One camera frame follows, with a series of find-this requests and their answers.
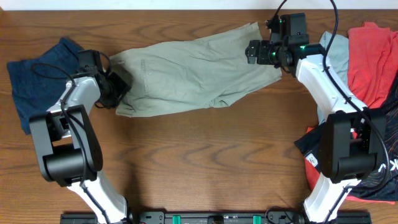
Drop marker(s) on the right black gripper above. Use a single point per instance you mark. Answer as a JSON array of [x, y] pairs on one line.
[[264, 46]]

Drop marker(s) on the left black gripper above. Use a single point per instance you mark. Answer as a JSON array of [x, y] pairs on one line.
[[126, 87]]

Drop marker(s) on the khaki beige shorts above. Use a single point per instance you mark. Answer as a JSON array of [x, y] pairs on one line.
[[179, 76]]

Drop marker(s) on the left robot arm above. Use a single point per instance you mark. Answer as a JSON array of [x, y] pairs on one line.
[[66, 146]]

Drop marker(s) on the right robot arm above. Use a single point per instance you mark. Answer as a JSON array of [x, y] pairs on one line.
[[352, 144]]

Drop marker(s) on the folded navy blue shorts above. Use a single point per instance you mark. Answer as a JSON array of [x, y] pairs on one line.
[[35, 85]]

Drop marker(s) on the light blue grey garment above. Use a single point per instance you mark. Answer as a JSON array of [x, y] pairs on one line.
[[339, 58]]

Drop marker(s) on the red t-shirt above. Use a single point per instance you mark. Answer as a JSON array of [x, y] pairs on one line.
[[372, 77]]

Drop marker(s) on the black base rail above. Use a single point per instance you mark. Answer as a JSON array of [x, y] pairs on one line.
[[271, 217]]

